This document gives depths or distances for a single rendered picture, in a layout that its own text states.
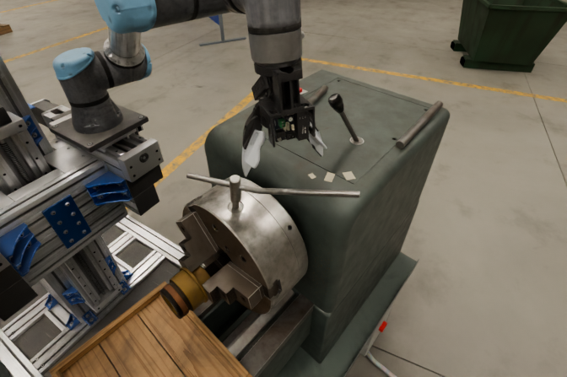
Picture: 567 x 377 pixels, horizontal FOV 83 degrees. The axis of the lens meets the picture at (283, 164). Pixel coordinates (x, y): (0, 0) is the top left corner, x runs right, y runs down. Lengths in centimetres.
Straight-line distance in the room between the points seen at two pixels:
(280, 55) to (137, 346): 78
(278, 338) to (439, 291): 140
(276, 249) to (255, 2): 46
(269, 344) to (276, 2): 77
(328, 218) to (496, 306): 169
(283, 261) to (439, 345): 143
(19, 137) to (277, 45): 93
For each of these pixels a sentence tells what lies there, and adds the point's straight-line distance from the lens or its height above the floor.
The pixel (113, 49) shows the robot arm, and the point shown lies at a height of 140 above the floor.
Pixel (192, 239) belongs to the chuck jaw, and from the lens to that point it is 74.
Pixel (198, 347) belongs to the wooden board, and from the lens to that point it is 92.
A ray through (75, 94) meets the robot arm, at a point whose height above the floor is 129.
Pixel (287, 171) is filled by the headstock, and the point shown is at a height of 125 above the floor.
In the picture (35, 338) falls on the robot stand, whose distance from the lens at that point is 199.
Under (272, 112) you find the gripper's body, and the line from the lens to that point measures 48.
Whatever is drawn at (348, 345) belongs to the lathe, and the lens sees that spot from 129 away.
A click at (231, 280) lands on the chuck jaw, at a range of 73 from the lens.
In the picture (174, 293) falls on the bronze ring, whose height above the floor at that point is 112.
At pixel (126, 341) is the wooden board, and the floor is 89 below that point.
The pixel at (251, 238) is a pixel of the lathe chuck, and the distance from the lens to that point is 65.
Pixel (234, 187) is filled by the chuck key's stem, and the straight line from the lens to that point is 62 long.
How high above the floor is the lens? 172
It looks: 39 degrees down
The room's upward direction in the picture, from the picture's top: straight up
